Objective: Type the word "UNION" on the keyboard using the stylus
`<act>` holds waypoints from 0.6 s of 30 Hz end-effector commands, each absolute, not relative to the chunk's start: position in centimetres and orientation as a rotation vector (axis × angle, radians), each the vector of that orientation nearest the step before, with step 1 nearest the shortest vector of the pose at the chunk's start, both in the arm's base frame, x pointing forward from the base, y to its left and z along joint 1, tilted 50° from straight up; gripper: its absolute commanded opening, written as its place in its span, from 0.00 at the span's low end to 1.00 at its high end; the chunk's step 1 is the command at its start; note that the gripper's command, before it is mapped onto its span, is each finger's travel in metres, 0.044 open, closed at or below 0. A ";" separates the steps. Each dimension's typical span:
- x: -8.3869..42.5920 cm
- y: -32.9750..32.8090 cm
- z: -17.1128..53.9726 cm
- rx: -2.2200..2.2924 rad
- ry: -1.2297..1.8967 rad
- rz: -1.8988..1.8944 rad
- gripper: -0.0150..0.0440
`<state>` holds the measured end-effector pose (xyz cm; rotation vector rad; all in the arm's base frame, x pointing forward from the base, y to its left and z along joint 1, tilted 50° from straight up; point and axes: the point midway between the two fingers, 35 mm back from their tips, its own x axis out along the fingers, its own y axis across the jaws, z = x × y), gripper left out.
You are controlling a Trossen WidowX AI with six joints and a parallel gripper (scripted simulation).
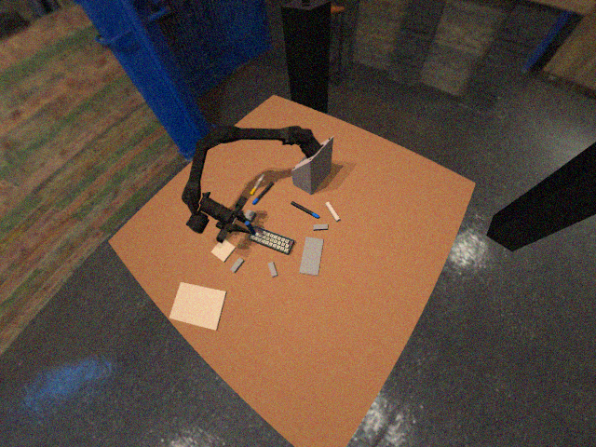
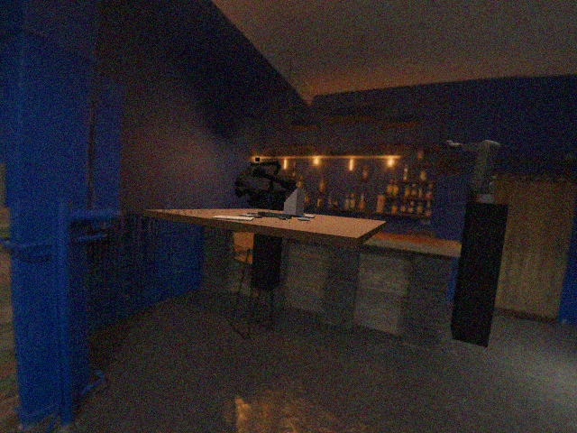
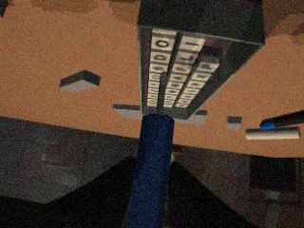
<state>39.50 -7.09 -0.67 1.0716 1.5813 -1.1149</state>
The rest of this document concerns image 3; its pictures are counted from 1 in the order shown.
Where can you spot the blue stylus with silver tip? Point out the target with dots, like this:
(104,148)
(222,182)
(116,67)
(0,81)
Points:
(149,190)

